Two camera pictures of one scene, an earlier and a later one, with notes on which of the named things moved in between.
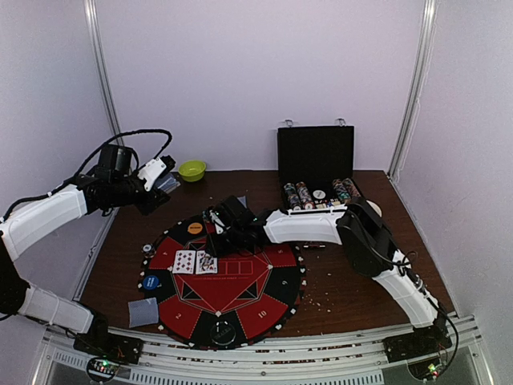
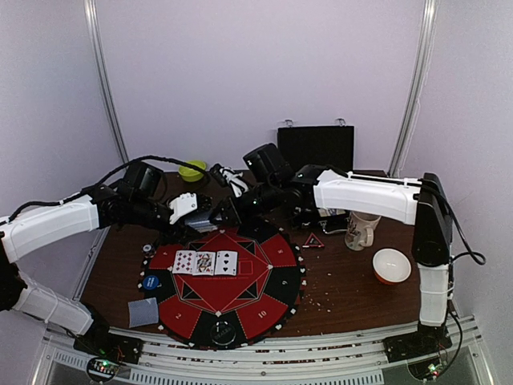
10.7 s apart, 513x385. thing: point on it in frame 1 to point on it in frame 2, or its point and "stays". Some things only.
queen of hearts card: [205, 263] stays
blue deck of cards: [169, 184] to [201, 224]
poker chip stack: [148, 250] stays
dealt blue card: [143, 312] stays
